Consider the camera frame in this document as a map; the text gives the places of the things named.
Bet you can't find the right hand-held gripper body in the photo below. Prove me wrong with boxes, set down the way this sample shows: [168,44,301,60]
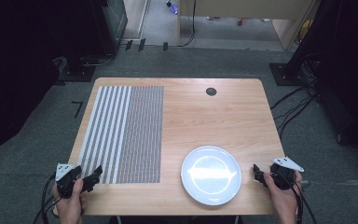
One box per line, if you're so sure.
[268,156,305,191]

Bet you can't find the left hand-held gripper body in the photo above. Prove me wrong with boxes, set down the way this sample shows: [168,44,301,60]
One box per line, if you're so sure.
[55,162,84,200]

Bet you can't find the white plate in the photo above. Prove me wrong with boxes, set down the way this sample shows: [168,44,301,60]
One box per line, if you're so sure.
[180,145,242,207]

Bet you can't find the person's right hand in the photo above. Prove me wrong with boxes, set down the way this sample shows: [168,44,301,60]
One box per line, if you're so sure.
[263,170,303,224]

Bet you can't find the person's left hand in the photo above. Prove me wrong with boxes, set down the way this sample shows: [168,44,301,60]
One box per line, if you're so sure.
[52,178,88,224]

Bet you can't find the grey striped placemat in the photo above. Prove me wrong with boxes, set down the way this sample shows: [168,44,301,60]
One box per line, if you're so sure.
[77,85,165,185]

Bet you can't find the black stand base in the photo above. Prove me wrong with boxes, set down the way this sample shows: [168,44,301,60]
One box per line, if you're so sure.
[268,62,306,87]
[57,55,98,83]

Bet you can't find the dark curtain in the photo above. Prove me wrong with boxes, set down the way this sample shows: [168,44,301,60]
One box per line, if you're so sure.
[287,0,358,160]
[0,0,119,169]

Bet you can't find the yellow object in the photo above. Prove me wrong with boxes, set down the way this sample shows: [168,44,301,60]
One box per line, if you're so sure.
[296,19,314,45]

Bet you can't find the dark glass cabinet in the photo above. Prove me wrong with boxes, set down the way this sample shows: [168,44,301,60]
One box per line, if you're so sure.
[101,0,129,50]

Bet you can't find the light wooden cabinet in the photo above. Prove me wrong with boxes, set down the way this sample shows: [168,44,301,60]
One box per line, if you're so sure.
[176,0,322,51]

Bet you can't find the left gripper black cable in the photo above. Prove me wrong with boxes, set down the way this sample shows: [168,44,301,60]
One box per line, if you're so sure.
[32,173,61,224]

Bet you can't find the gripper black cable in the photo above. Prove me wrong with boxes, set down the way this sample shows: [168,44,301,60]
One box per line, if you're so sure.
[275,173,319,224]
[32,173,61,224]

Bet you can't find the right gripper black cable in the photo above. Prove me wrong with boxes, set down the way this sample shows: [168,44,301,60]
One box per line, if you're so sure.
[275,173,319,224]

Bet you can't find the black floor cables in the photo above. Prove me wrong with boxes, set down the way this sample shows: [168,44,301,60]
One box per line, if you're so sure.
[269,52,322,141]

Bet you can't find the thin black hanging cable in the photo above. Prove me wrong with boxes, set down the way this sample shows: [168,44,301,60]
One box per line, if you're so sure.
[176,0,198,49]

